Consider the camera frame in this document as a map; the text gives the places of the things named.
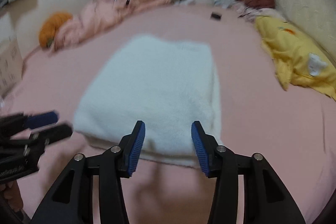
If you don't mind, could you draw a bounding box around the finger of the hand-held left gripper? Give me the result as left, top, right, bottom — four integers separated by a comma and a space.
0, 110, 59, 132
31, 123, 73, 147

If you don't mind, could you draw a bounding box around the yellow cartoon pillow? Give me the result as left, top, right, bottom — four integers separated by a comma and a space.
255, 15, 336, 101

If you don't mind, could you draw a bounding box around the orange pumpkin plush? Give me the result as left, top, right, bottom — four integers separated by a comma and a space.
39, 12, 73, 48

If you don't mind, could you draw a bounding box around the person's left hand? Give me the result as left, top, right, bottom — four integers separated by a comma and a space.
0, 180, 24, 213

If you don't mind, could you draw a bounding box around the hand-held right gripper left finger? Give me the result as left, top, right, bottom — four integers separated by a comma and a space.
30, 120, 146, 224

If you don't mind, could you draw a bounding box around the pink floral cloth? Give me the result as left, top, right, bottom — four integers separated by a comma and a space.
238, 2, 284, 22

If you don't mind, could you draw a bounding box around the pink duvet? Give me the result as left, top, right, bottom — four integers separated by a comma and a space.
54, 0, 174, 52

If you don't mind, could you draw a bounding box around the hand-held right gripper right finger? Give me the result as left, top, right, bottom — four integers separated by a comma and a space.
191, 120, 307, 224

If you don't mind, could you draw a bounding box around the white padded headboard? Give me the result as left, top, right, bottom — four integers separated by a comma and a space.
260, 0, 336, 62

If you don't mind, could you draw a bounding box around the white fleece sweater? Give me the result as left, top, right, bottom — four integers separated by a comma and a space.
73, 34, 223, 169

